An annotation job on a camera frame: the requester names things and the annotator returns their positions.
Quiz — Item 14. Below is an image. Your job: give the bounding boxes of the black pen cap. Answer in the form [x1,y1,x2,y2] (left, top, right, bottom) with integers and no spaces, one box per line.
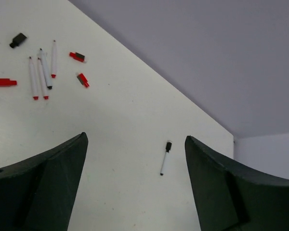
[9,33,27,49]

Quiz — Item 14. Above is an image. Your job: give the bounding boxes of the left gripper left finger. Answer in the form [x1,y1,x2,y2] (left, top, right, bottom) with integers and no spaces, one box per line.
[0,132,88,231]

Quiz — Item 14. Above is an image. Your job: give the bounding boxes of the red cap with black clip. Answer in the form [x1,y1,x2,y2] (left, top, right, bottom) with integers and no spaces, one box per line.
[69,52,87,63]

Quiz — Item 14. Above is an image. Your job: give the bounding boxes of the white marker black tip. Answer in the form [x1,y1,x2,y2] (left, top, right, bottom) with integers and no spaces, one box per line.
[159,141,172,176]
[39,48,53,90]

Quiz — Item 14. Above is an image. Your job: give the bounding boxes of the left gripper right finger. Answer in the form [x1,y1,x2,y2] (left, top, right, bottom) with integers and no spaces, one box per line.
[185,136,289,231]

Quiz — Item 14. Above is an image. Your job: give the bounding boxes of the white marker red tip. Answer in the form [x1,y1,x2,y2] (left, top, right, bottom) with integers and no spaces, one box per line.
[51,40,57,78]
[37,58,49,100]
[29,56,39,101]

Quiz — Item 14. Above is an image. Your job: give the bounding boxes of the red pen cap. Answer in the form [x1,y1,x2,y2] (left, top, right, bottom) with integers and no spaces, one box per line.
[0,78,17,87]
[77,73,90,88]

